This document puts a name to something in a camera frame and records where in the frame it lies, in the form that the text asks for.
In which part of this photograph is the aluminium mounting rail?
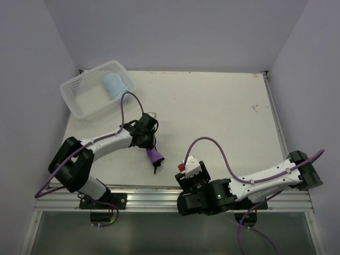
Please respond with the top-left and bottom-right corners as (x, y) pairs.
(34, 185), (314, 213)

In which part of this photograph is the light blue towel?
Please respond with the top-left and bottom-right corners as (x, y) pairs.
(102, 73), (130, 100)

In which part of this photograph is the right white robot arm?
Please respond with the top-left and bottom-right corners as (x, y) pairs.
(175, 149), (324, 216)

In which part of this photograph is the white perforated plastic basket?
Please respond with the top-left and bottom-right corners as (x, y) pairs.
(59, 61), (136, 121)

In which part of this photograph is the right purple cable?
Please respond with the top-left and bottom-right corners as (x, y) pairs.
(184, 137), (325, 255)

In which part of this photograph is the dark grey purple cloth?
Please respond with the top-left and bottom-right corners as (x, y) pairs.
(146, 148), (165, 174)

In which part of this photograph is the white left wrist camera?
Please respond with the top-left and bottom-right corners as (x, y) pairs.
(147, 112), (157, 120)

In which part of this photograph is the red cable connector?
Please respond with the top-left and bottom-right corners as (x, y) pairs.
(177, 164), (185, 173)

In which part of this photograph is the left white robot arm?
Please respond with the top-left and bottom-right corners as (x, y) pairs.
(48, 113), (158, 209)

